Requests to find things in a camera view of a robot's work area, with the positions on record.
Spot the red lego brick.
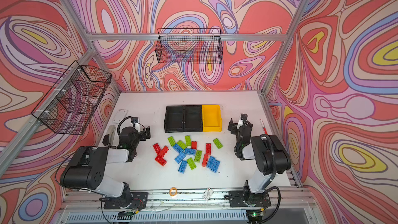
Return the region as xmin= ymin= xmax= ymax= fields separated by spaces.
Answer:
xmin=205 ymin=143 xmax=211 ymax=155
xmin=155 ymin=155 xmax=167 ymax=167
xmin=191 ymin=141 xmax=198 ymax=149
xmin=158 ymin=146 xmax=169 ymax=158
xmin=202 ymin=154 xmax=209 ymax=167
xmin=153 ymin=143 xmax=162 ymax=155

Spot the green lego brick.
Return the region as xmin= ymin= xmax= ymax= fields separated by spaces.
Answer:
xmin=185 ymin=135 xmax=192 ymax=146
xmin=194 ymin=150 xmax=202 ymax=163
xmin=213 ymin=139 xmax=223 ymax=149
xmin=187 ymin=158 xmax=197 ymax=170
xmin=167 ymin=136 xmax=176 ymax=147
xmin=177 ymin=140 xmax=187 ymax=150

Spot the blue lego brick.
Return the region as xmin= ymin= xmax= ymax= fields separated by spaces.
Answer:
xmin=210 ymin=159 xmax=220 ymax=173
xmin=178 ymin=160 xmax=188 ymax=174
xmin=206 ymin=156 xmax=215 ymax=169
xmin=173 ymin=144 xmax=183 ymax=153
xmin=184 ymin=148 xmax=197 ymax=156
xmin=174 ymin=152 xmax=186 ymax=164

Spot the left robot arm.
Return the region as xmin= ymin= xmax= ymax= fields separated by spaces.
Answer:
xmin=60 ymin=116 xmax=151 ymax=212

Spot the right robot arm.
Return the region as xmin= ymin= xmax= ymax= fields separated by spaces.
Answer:
xmin=227 ymin=114 xmax=291 ymax=208

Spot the red marker pen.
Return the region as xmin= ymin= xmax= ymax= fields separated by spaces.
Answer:
xmin=260 ymin=119 xmax=268 ymax=135

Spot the left black bin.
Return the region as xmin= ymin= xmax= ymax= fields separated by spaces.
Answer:
xmin=164 ymin=105 xmax=184 ymax=133

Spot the black bin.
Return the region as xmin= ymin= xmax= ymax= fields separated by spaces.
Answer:
xmin=184 ymin=105 xmax=203 ymax=132
xmin=164 ymin=105 xmax=184 ymax=133

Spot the white plastic plate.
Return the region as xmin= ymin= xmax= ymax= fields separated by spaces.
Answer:
xmin=113 ymin=110 xmax=128 ymax=124

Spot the yellow bin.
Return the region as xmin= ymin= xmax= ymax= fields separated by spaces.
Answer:
xmin=202 ymin=105 xmax=222 ymax=132

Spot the grey stapler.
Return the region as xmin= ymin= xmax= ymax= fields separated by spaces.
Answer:
xmin=102 ymin=125 xmax=116 ymax=147

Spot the middle black bin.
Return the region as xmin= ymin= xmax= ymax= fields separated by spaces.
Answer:
xmin=184 ymin=105 xmax=203 ymax=132

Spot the white tag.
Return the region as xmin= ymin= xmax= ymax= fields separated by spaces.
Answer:
xmin=202 ymin=188 xmax=213 ymax=201

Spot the left wire basket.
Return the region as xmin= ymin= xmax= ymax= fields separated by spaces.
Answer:
xmin=31 ymin=61 xmax=112 ymax=135

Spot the wire basket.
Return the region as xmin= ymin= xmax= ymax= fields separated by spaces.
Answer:
xmin=31 ymin=61 xmax=112 ymax=135
xmin=155 ymin=28 xmax=223 ymax=64

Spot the back wire basket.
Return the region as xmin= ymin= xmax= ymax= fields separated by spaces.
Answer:
xmin=155 ymin=28 xmax=223 ymax=64

